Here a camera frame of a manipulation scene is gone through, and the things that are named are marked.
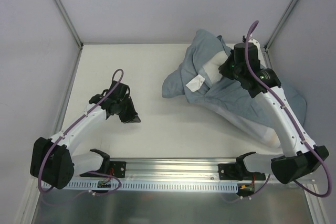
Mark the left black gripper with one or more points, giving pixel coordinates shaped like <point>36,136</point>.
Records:
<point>126,109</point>

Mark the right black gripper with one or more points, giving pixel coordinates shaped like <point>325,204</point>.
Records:
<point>226,66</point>

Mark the blue beige striped pillowcase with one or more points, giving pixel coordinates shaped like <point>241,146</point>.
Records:
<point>203,47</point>

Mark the white pillow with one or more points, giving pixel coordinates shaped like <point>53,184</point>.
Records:
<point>218,69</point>

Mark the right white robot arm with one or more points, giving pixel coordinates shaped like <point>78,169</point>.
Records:
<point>300,154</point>

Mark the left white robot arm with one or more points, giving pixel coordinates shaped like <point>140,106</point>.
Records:
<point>53,159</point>

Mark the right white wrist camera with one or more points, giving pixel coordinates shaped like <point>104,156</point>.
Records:
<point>256,43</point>

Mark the right aluminium frame post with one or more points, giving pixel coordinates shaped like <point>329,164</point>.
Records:
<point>280,24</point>

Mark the aluminium frame post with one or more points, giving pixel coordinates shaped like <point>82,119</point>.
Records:
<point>280,24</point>
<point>69,24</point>

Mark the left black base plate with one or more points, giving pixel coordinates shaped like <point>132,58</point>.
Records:
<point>116,167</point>

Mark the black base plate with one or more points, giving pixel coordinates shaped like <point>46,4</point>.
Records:
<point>234,171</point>
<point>116,167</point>

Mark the aluminium mounting rail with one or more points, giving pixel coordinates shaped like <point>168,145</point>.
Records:
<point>173,170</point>

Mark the slotted white cable duct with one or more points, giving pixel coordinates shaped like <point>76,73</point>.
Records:
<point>134,185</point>

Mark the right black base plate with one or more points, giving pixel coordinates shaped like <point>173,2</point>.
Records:
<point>234,171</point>

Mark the left aluminium frame post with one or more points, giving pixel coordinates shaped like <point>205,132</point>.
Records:
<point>69,24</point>

